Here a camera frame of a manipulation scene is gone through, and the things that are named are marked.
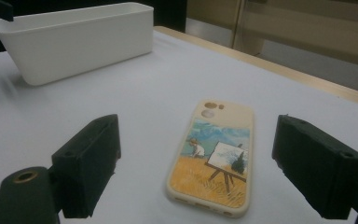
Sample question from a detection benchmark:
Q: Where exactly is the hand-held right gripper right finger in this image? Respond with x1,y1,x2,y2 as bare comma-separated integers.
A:
271,114,358,220

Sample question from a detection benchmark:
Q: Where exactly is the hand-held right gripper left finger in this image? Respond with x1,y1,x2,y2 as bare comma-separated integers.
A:
50,113,122,219

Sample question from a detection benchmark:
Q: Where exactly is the white plastic bin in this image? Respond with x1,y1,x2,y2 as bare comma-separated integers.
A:
0,1,155,87

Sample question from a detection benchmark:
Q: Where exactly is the white table mat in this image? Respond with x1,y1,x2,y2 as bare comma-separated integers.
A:
0,29,358,224

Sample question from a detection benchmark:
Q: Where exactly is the beige wooden shelf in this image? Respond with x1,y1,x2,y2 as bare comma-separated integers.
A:
186,0,358,71

